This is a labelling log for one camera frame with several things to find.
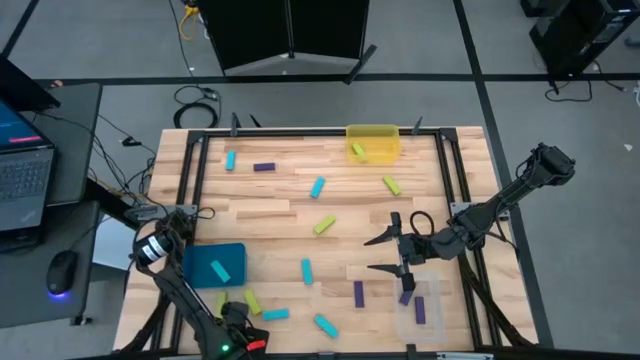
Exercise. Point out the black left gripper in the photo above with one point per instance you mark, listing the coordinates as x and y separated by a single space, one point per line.
240 340

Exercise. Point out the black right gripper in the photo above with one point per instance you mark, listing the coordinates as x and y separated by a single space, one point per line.
417 247

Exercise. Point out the lime green rectangular block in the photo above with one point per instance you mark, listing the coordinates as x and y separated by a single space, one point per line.
359 152
391 185
252 302
324 225
221 302

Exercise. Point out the teal rectangular block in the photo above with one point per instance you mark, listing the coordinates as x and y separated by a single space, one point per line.
326 325
275 314
220 271
307 271
317 187
230 160

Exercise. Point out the purple rectangular block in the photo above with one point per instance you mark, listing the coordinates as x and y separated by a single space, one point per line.
264 167
359 294
406 298
420 310

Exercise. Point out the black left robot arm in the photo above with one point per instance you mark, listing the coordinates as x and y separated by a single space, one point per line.
172 285

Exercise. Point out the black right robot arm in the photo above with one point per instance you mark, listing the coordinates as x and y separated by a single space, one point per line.
515 190

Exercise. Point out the blue plastic bin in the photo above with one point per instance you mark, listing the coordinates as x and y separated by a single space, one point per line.
200 265

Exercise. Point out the clear plastic bin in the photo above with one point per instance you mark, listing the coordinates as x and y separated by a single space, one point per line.
435 325

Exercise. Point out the yellow translucent plastic bin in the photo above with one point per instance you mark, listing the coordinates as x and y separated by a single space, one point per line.
380 155

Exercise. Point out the black computer mouse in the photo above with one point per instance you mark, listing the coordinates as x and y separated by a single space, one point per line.
61 270

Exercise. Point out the black side desk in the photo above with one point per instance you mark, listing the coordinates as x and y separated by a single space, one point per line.
75 150

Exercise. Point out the black folding partition panel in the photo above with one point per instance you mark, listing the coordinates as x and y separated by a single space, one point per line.
250 30

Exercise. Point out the grey laptop computer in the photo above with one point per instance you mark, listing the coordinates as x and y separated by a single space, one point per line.
25 175

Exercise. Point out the black computer tower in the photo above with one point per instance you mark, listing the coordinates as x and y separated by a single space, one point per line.
575 30

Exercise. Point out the small orange item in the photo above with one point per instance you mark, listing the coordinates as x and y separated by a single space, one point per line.
56 83

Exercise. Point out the black monitor panel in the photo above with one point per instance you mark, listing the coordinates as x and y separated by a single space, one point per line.
20 85

